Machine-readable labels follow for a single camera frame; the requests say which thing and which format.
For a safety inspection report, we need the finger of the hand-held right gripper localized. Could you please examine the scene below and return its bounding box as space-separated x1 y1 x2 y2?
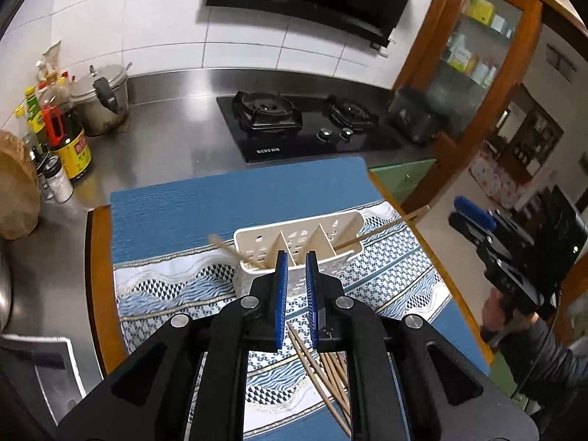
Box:
454 196 497 233
448 214 494 258

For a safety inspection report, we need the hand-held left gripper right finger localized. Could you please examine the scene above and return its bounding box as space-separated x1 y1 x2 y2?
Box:
305 250 538 441

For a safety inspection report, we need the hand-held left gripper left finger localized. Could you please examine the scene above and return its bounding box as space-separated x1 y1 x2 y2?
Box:
57 250 289 441

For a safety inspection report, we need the white plastic utensil holder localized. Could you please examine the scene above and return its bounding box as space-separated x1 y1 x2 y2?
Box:
233 211 366 297

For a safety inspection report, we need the light wooden chopstick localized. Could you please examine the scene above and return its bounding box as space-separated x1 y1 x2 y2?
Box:
342 207 430 245
208 233 267 269

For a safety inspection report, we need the bunch of wooden chopsticks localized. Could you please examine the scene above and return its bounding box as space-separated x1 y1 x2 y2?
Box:
287 322 356 439

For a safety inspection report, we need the person's right forearm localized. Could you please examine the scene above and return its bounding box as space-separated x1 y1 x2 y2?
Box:
498 317 588 423

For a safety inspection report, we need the person's right hand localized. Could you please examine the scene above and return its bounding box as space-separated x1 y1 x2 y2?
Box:
480 289 537 345

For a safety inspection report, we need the floral cloth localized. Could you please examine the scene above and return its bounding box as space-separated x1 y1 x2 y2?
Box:
471 156 529 208

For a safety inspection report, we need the green drawer cabinet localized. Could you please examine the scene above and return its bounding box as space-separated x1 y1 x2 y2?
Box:
370 158 437 204

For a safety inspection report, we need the dark wooden shelf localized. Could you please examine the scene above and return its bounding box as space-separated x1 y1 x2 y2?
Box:
501 101 564 176

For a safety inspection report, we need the blue patterned placemat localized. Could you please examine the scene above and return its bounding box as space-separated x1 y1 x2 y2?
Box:
109 156 462 441

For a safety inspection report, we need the black gas stove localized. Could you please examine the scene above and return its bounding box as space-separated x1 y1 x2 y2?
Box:
216 89 405 165

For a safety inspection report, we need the wooden glass cabinet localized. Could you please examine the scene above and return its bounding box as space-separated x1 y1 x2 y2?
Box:
390 0 545 221

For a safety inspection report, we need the yellow box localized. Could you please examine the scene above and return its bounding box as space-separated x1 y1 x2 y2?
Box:
466 0 495 25

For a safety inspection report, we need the clear seasoning shaker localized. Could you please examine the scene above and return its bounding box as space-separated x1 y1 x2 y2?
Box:
43 156 74 204

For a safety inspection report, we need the steel sink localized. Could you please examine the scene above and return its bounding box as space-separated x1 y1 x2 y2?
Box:
0 334 86 428

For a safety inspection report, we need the dark soy sauce bottle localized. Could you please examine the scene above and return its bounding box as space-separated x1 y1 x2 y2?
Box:
41 85 93 180

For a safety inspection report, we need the metal pressure cooker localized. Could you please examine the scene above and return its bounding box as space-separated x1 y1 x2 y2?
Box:
71 63 132 137

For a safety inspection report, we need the metal basin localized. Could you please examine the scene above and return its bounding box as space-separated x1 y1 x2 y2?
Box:
0 239 13 331

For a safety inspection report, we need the round wooden cutting board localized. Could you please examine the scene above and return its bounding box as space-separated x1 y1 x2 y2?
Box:
0 131 42 240

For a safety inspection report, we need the yellow-green oil bottle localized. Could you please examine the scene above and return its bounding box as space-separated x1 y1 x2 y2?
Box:
23 87 47 144

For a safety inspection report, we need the beige plastic bag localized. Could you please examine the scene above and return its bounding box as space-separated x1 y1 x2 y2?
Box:
42 40 63 75

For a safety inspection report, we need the wall picture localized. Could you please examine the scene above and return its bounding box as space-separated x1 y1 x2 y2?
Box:
546 43 578 83

